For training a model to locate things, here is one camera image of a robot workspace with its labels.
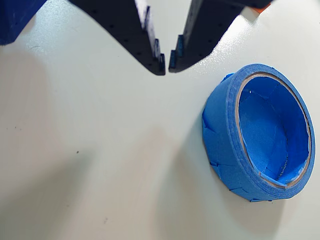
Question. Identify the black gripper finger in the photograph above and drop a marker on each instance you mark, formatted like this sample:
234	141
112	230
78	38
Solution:
130	32
207	27

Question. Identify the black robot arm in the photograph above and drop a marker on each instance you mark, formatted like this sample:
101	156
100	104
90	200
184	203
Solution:
15	20

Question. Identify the blue tape roll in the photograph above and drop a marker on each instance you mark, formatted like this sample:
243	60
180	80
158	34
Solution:
220	150

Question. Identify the small orange cube block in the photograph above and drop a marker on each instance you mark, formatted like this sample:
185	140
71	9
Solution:
260	10

